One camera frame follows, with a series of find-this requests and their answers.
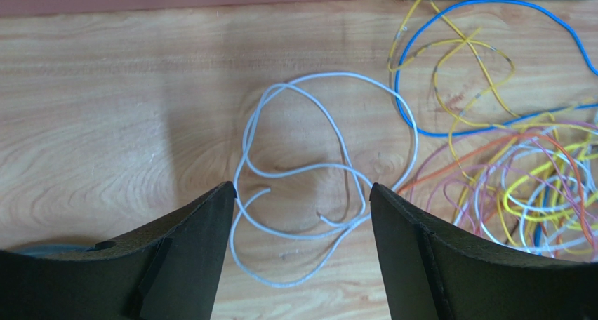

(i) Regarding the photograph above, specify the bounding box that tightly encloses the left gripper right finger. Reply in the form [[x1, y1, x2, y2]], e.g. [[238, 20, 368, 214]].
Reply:
[[370, 184, 597, 319]]

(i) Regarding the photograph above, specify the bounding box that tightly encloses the tangled pile of cables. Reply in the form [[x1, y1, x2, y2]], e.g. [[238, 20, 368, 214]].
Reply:
[[397, 102, 598, 258]]

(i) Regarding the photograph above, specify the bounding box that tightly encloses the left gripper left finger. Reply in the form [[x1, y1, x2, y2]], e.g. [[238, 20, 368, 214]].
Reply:
[[1, 182, 236, 319]]

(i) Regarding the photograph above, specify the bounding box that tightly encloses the grey coiled cable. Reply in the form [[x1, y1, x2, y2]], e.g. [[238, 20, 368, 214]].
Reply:
[[18, 244, 94, 258]]

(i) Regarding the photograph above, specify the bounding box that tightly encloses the white cable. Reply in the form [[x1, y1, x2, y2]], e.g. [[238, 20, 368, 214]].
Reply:
[[229, 72, 420, 288]]

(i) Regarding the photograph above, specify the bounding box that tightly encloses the blue cable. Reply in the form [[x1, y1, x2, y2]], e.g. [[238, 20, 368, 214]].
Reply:
[[394, 0, 598, 138]]

